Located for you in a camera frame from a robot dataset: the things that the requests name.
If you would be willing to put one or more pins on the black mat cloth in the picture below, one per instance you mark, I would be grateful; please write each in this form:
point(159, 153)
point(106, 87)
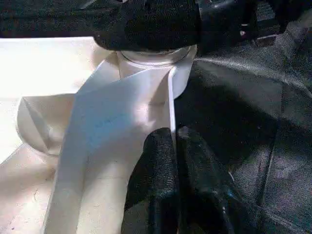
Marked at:
point(243, 122)

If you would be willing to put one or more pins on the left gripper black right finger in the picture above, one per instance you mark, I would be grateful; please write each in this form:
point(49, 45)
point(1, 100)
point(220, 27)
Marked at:
point(202, 185)

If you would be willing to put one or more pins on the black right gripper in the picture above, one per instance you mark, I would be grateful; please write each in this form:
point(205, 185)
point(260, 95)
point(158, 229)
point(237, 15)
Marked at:
point(231, 24)

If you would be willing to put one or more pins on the white plastic table top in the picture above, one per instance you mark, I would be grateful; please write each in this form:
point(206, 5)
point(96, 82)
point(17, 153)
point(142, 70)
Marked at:
point(36, 61)

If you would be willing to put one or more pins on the white plastic table leg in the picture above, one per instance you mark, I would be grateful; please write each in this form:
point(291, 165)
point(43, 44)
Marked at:
point(156, 57)

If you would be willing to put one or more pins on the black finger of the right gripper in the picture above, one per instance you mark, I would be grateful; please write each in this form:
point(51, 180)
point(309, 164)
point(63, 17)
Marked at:
point(151, 26)

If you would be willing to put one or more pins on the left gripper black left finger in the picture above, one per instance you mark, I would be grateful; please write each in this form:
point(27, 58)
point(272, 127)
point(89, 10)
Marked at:
point(156, 175)

